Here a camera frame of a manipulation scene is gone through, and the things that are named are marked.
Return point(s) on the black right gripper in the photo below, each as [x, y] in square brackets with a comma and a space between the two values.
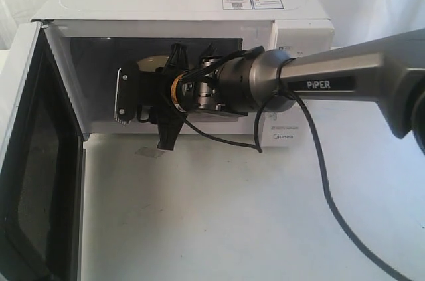
[170, 99]

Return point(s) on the cream ceramic bowl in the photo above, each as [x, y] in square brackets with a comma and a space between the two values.
[152, 63]

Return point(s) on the white microwave door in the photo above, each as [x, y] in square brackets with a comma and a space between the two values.
[42, 159]

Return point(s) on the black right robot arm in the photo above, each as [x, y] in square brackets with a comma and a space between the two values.
[388, 72]

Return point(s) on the white microwave oven body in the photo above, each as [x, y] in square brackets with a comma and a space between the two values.
[90, 39]

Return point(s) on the blue white label sticker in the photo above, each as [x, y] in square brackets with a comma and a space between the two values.
[252, 4]

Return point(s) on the clear tape piece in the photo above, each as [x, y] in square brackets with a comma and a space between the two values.
[149, 152]

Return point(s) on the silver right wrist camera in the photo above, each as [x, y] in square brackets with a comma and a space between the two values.
[132, 94]

